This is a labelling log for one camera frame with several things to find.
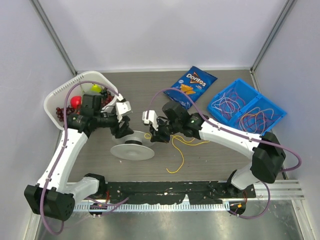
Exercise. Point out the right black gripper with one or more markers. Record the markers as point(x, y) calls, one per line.
point(157, 136)

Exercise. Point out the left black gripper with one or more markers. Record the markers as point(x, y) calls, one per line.
point(124, 129)

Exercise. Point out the translucent white spool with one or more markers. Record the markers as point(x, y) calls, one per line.
point(133, 147)

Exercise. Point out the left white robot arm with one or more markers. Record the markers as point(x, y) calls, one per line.
point(51, 196)

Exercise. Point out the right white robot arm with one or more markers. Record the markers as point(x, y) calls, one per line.
point(266, 158)

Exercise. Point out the yellow green toy pear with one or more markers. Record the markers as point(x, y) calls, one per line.
point(96, 88)

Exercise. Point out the red toy apple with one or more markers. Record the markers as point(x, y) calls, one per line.
point(75, 101)

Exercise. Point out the purple toy grape bunch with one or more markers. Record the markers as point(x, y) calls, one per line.
point(60, 112)

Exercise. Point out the blue Doritos chip bag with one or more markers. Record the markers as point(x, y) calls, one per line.
point(194, 83)

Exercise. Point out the white plastic fruit basket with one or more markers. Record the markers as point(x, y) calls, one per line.
point(56, 98)

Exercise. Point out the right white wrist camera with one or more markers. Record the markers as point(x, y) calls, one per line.
point(150, 118)

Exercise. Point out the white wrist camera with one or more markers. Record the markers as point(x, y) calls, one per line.
point(122, 109)
point(150, 118)

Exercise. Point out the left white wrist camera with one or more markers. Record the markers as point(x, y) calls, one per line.
point(122, 109)

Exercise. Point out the white slotted cable duct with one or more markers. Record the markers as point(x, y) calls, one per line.
point(185, 206)

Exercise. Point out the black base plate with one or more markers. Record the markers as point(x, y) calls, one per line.
point(171, 192)

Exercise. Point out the blue plastic cable bin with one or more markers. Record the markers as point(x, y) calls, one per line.
point(242, 107)

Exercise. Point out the aluminium corner post left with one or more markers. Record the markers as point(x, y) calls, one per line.
point(53, 35)

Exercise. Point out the aluminium corner post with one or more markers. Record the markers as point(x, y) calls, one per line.
point(53, 35)
point(284, 13)

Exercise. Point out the aluminium corner post right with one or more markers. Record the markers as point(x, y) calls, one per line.
point(284, 13)

